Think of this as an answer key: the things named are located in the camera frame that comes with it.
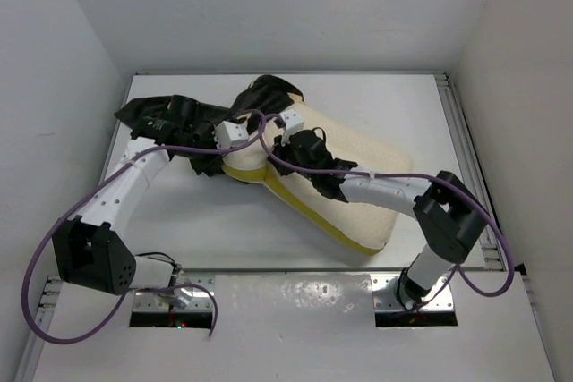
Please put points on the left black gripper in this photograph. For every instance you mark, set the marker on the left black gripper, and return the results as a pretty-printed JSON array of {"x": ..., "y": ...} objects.
[{"x": 208, "y": 137}]

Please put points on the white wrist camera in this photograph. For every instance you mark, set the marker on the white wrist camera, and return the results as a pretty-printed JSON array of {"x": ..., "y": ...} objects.
[
  {"x": 229, "y": 135},
  {"x": 292, "y": 121}
]

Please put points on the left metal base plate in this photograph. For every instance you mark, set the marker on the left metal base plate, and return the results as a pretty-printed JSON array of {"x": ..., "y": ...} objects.
[{"x": 184, "y": 300}]

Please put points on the white front cover board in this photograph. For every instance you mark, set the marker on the white front cover board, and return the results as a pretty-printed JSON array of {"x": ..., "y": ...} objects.
[{"x": 311, "y": 328}]

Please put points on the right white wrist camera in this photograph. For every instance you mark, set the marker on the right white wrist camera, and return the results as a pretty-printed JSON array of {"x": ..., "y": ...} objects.
[{"x": 292, "y": 121}]

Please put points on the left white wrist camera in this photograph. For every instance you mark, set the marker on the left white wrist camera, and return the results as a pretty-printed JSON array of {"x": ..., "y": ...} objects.
[{"x": 229, "y": 135}]

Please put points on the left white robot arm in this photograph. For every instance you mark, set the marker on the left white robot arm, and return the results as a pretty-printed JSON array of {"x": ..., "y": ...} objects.
[{"x": 89, "y": 245}]

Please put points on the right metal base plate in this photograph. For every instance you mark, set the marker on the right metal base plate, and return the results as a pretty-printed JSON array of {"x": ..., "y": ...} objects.
[{"x": 391, "y": 296}]

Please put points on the black floral pillowcase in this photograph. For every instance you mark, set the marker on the black floral pillowcase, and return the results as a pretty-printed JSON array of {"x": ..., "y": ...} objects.
[{"x": 162, "y": 118}]

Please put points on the metal base plate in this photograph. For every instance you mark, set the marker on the metal base plate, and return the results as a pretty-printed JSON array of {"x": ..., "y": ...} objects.
[
  {"x": 184, "y": 300},
  {"x": 391, "y": 296}
]

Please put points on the cream foam pillow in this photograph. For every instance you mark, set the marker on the cream foam pillow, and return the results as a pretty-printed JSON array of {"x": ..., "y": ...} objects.
[{"x": 362, "y": 227}]

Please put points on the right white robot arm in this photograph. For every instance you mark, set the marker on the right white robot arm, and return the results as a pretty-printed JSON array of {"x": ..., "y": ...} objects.
[{"x": 447, "y": 213}]

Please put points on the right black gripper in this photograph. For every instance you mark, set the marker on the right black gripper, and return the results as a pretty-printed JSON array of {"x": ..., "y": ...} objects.
[{"x": 281, "y": 148}]

